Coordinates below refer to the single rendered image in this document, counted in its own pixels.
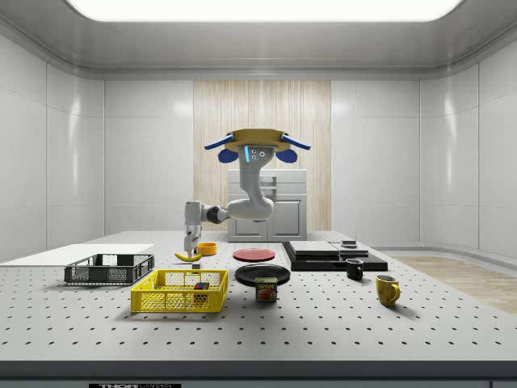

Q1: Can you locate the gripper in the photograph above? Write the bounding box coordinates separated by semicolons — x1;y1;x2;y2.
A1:
183;226;204;255

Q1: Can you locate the puzzle cube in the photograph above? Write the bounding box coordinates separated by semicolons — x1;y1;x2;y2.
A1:
192;280;212;304

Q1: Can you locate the red plate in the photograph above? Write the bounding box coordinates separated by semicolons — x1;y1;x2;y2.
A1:
233;247;276;263

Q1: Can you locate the yellow basket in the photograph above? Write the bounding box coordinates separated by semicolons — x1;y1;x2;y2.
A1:
129;268;229;314

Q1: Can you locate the black plate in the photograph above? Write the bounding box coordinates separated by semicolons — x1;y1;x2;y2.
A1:
234;263;292;287

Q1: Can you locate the dark grey basket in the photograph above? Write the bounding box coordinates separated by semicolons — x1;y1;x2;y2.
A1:
64;253;156;287

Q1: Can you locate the flat-sided can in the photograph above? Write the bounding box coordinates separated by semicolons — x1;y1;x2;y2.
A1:
254;276;280;302

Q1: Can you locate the white cabinet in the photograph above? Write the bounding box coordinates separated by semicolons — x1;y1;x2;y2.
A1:
226;168;309;243

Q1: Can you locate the white board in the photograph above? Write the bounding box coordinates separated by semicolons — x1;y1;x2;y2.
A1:
0;242;156;267

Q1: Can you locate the black stove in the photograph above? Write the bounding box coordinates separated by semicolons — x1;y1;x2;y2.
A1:
280;238;390;272

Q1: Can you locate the black mug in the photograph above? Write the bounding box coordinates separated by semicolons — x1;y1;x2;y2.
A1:
344;258;365;281

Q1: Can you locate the yellow mug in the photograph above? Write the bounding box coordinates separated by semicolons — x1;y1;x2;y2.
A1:
375;274;402;307

